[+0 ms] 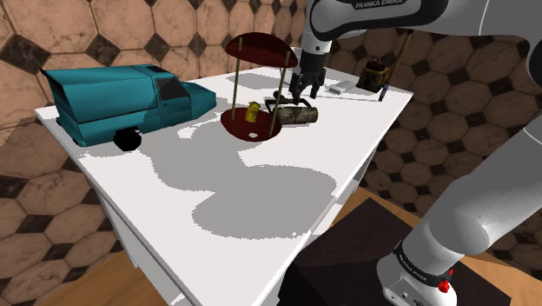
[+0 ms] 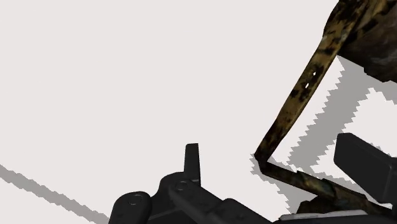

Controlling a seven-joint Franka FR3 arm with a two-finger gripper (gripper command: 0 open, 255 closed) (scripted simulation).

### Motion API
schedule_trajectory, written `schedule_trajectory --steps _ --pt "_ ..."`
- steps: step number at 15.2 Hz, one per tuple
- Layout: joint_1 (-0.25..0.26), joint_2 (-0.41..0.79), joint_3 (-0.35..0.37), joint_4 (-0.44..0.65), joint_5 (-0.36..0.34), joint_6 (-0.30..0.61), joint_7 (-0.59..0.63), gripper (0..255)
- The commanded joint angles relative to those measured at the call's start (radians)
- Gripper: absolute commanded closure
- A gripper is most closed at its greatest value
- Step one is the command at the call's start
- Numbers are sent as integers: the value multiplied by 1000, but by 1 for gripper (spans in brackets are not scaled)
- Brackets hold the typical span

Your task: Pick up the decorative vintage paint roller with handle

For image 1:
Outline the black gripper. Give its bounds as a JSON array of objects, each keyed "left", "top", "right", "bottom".
[{"left": 288, "top": 51, "right": 328, "bottom": 105}]

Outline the flat white box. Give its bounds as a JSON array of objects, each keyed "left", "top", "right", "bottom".
[{"left": 327, "top": 79, "right": 355, "bottom": 96}]

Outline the dark red two-tier stand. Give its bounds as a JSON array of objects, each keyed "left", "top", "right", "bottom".
[{"left": 220, "top": 31, "right": 299, "bottom": 143}]

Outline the yellow brown toy robot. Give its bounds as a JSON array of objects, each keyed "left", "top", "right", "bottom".
[{"left": 355, "top": 57, "right": 390, "bottom": 92}]

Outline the brown stick with blue tip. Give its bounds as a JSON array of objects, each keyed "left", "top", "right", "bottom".
[{"left": 378, "top": 30, "right": 414, "bottom": 103}]

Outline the dark robot stand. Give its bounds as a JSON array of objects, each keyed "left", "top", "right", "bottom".
[{"left": 277, "top": 196, "right": 513, "bottom": 306}]

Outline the teal toy van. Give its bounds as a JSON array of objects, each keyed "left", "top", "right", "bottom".
[{"left": 40, "top": 63, "right": 218, "bottom": 153}]

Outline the white table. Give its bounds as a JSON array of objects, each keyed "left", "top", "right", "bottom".
[{"left": 33, "top": 65, "right": 414, "bottom": 306}]

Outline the grey mottled cylinder, black handle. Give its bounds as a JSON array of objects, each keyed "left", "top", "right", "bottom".
[{"left": 264, "top": 96, "right": 319, "bottom": 126}]

